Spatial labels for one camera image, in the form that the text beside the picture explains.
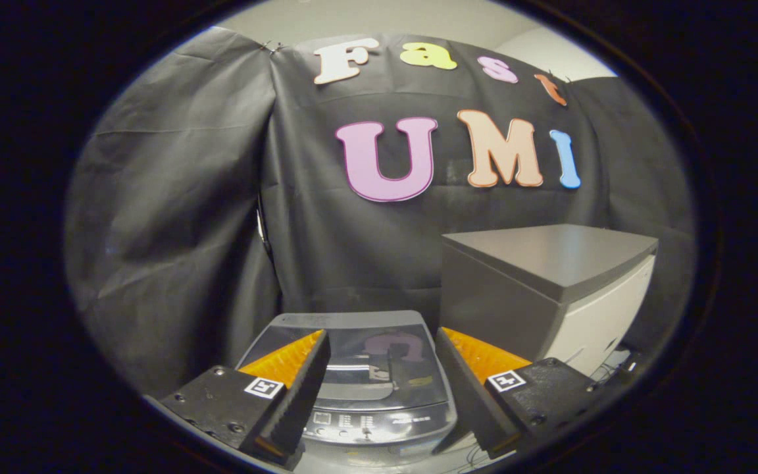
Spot beige cabinet grey top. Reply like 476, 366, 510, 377
440, 224, 660, 381

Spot black backdrop cloth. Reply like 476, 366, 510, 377
63, 26, 695, 397

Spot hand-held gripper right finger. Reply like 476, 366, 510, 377
435, 327, 618, 460

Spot grey washing machine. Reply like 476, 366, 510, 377
234, 311, 460, 465

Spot tangled thin floor cables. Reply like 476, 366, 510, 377
575, 347, 640, 390

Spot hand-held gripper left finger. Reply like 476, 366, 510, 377
159, 329, 332, 465

